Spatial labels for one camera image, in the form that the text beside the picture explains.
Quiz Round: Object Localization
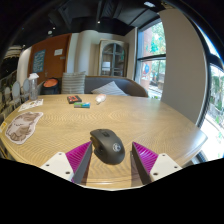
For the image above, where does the striped square cushion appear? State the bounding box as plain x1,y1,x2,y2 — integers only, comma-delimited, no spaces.
60,71,87,95

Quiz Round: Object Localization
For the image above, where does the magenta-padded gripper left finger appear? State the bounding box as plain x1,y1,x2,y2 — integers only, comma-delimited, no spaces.
39,140,93,185

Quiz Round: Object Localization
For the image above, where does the green and blue pack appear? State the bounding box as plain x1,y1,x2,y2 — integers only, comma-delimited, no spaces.
73,101,91,109

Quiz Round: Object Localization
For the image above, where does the blue wall poster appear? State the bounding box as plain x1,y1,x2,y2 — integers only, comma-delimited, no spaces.
32,49,47,74

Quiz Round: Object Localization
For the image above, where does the arched glass-door cabinet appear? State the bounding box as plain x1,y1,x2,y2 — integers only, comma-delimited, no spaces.
97,39,130,78

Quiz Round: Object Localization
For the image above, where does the white sticker sheet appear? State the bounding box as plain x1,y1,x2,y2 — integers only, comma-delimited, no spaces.
18,98,44,113

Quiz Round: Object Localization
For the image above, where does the black computer mouse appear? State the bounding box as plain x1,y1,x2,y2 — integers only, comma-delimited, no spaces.
89,128,126,166

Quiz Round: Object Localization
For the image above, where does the orange-topped black side table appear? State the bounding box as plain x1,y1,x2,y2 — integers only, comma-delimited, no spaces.
40,77,62,96

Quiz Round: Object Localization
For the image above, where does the black-framed window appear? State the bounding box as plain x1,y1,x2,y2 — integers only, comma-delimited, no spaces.
196,26,224,162
134,19,168,101

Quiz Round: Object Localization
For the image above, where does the clear shaker bottle white lid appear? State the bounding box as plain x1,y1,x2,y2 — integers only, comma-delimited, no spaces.
27,72,40,102

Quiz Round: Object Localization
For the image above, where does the black and red box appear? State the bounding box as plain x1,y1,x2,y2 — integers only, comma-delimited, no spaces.
66,94,83,105

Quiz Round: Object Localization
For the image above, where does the cat-shaped mouse pad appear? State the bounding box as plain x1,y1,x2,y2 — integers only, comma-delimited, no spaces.
4,111,44,145

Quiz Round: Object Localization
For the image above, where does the striped grey cushion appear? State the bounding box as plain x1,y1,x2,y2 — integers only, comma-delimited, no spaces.
90,80,129,97

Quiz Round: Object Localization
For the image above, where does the group of white oval-back chairs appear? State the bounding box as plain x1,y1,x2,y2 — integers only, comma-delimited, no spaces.
0,78,33,111

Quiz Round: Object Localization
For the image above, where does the pink and white plastic packet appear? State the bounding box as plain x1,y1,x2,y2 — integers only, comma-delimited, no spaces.
95,93,108,105

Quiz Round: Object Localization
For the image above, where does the grey curved sofa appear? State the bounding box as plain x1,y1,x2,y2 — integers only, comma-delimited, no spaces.
58,75,149,98

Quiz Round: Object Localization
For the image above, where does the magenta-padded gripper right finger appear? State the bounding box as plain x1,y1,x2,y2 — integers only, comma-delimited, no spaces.
130,141,183,185

